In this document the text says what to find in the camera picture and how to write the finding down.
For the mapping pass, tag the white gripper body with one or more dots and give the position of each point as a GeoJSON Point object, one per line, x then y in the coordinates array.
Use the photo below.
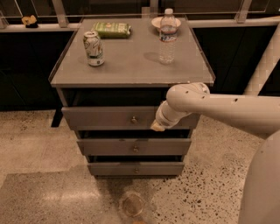
{"type": "Point", "coordinates": [161, 119]}

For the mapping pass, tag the clear plastic water bottle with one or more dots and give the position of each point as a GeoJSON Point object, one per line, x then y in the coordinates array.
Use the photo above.
{"type": "Point", "coordinates": [167, 36]}

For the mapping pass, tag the green snack bag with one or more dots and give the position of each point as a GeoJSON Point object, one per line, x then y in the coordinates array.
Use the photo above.
{"type": "Point", "coordinates": [112, 30]}

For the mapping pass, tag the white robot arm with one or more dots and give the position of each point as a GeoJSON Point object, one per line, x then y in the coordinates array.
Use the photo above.
{"type": "Point", "coordinates": [255, 114]}

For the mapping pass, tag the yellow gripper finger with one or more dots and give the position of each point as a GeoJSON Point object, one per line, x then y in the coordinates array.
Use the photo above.
{"type": "Point", "coordinates": [156, 126]}

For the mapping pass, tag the grey bottom drawer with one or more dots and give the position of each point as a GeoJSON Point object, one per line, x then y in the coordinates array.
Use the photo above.
{"type": "Point", "coordinates": [137, 169]}

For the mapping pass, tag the grey middle drawer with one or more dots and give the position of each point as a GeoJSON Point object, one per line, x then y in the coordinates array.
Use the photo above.
{"type": "Point", "coordinates": [134, 147]}

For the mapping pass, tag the white bowl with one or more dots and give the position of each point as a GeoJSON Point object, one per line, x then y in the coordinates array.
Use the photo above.
{"type": "Point", "coordinates": [156, 22]}

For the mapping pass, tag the grey top drawer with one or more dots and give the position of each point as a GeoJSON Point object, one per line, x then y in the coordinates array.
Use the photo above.
{"type": "Point", "coordinates": [109, 118]}

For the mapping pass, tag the white green soda can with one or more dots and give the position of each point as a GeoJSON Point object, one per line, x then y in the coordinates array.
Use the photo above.
{"type": "Point", "coordinates": [93, 48]}

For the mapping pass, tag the grey drawer cabinet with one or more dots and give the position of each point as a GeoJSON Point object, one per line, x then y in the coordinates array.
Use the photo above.
{"type": "Point", "coordinates": [130, 76]}

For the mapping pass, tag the grey drawer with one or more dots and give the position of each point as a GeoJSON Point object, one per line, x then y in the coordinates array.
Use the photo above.
{"type": "Point", "coordinates": [134, 147]}
{"type": "Point", "coordinates": [137, 169]}
{"type": "Point", "coordinates": [109, 118]}

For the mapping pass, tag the small yellow black object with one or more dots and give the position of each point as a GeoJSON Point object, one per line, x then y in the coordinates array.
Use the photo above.
{"type": "Point", "coordinates": [30, 21]}

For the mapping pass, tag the metal glass railing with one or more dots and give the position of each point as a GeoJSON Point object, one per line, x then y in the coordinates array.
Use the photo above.
{"type": "Point", "coordinates": [66, 15]}

